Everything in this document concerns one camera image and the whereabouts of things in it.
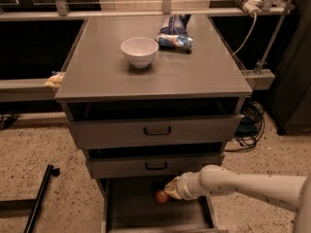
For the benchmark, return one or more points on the white power strip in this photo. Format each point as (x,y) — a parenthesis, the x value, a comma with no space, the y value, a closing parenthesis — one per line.
(247,7)

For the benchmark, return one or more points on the grey drawer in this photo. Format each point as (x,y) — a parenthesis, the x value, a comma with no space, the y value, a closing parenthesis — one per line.
(130,206)
(140,166)
(127,133)

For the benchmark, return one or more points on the grey middle drawer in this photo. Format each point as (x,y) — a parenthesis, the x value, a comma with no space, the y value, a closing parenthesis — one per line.
(140,166)

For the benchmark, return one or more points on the blue chip bag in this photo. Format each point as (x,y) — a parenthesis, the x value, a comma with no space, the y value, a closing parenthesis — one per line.
(173,34)

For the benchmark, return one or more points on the grey bottom drawer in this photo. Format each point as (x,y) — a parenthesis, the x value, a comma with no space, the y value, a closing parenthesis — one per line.
(130,206)

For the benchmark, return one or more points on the black metal bar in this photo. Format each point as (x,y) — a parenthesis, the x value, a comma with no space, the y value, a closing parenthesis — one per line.
(50,171)

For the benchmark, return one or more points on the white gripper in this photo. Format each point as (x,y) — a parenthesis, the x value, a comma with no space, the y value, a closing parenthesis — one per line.
(186,186)

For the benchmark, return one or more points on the grey drawer cabinet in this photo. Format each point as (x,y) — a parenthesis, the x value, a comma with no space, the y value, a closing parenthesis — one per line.
(99,84)

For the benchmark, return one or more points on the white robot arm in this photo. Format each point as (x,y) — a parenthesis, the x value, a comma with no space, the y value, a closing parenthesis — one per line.
(292,193)

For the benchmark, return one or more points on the grey top drawer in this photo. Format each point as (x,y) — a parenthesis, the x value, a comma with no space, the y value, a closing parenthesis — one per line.
(127,133)

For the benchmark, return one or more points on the white bowl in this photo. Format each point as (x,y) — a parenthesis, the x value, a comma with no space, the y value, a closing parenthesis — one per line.
(139,51)

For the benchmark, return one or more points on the red apple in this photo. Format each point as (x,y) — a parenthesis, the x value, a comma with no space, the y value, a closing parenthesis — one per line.
(161,197)

